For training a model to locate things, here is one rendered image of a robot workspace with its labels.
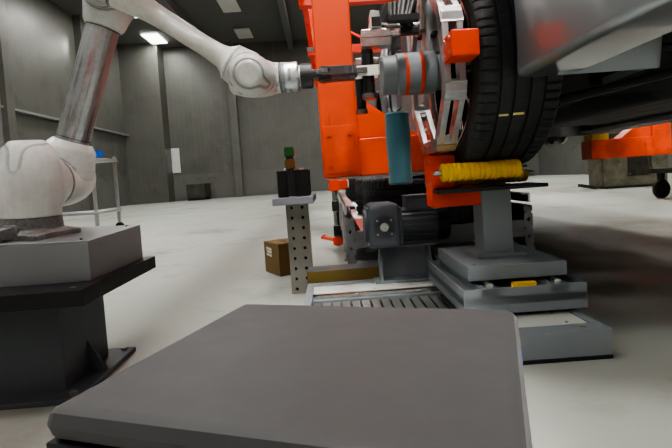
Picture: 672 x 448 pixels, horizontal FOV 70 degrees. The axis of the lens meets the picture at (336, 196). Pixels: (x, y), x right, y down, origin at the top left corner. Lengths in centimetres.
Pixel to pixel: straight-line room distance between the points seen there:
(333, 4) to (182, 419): 192
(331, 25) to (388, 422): 189
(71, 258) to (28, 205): 21
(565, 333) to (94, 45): 160
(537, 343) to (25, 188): 141
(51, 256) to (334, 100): 122
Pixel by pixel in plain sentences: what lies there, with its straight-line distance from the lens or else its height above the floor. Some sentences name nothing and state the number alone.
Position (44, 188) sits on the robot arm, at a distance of 153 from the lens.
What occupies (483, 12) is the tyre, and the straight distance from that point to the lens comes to 143.
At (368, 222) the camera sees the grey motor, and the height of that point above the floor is 34.
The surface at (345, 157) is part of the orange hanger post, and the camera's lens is 204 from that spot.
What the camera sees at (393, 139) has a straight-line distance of 172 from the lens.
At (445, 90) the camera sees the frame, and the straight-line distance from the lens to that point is 141.
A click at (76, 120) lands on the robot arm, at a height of 76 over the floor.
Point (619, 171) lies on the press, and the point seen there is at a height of 28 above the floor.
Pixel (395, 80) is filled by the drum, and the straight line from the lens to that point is 160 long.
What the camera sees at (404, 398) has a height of 34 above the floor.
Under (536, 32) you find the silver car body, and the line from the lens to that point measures 124.
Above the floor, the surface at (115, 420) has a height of 34.
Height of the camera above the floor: 52
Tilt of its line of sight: 2 degrees down
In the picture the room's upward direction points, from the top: 4 degrees counter-clockwise
